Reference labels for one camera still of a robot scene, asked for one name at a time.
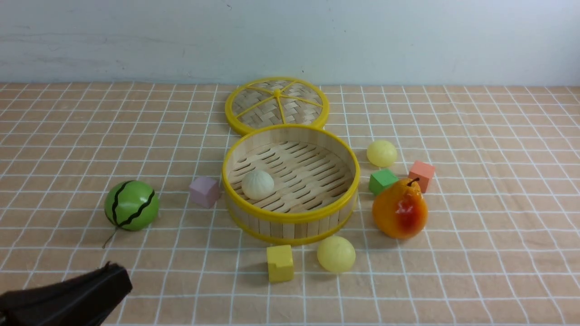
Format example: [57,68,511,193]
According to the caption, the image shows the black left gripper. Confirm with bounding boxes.
[0,262,133,326]

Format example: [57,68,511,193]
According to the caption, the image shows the white toy bun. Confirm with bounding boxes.
[241,169,274,200]

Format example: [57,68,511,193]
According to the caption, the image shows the yellow toy bun front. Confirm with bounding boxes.
[317,236,356,274]

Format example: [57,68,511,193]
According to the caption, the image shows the yellow toy bun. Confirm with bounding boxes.
[366,139,398,168]
[317,236,356,274]

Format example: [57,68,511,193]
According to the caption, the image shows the yellow toy bun back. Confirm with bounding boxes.
[366,139,398,168]

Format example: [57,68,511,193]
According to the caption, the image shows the bamboo steamer tray yellow rim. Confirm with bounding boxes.
[222,125,361,246]

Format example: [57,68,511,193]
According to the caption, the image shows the woven bamboo steamer lid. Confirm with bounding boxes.
[224,77,330,136]

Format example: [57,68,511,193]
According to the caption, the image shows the green toy watermelon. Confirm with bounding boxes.
[102,180,160,249]

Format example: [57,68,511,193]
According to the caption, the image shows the pink wooden cube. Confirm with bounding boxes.
[190,176,220,209]

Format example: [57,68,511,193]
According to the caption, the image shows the yellow wooden block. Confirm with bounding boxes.
[266,244,295,283]

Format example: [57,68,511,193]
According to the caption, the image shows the green wooden cube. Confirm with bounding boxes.
[368,169,399,196]

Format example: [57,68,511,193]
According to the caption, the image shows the orange toy pear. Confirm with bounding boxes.
[372,177,429,240]

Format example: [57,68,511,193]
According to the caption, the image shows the orange wooden cube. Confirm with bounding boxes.
[408,160,435,193]

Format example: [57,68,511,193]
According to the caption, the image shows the beige grid tablecloth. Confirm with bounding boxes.
[0,82,580,326]

